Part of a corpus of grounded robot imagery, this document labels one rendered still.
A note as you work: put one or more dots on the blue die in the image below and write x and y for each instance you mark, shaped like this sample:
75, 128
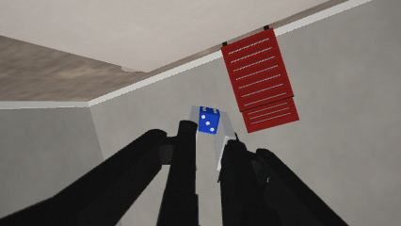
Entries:
208, 121

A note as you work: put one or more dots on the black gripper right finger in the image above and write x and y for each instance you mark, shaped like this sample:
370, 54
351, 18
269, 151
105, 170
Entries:
248, 199

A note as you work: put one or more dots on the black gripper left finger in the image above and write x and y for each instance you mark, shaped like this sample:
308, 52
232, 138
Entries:
102, 196

